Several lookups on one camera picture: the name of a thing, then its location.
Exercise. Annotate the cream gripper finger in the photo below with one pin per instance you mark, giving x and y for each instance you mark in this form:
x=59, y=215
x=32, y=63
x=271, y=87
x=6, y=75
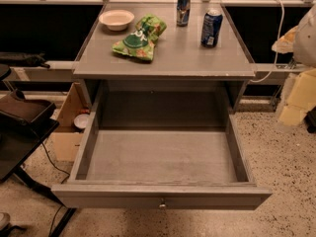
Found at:
x=285, y=43

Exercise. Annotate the blue pepsi can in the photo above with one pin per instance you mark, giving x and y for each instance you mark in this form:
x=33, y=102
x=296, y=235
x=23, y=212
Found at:
x=212, y=21

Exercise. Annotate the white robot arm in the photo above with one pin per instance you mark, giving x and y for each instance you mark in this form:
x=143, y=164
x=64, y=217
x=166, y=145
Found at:
x=300, y=40

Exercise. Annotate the blue silver energy drink can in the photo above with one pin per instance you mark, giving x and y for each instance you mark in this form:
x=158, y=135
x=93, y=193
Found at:
x=183, y=12

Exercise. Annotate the grey open top drawer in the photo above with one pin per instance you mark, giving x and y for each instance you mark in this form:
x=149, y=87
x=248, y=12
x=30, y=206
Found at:
x=150, y=140

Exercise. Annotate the grey wooden cabinet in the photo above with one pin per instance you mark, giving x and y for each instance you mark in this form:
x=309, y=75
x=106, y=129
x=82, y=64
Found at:
x=178, y=53

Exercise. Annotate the green chip bag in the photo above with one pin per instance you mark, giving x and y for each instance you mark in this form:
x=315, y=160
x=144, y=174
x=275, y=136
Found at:
x=141, y=42

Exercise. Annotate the white paper bowl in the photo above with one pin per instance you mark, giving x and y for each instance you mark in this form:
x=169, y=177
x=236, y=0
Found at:
x=116, y=20

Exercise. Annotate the small white bowl in box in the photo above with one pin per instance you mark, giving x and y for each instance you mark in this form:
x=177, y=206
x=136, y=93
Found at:
x=81, y=121

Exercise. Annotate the cardboard box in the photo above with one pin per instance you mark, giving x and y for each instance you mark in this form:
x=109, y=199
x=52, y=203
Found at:
x=67, y=137

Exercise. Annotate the black side table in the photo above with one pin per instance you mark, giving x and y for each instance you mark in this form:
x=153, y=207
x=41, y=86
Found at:
x=18, y=147

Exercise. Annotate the black tray on table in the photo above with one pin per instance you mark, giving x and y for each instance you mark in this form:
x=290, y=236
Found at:
x=15, y=109

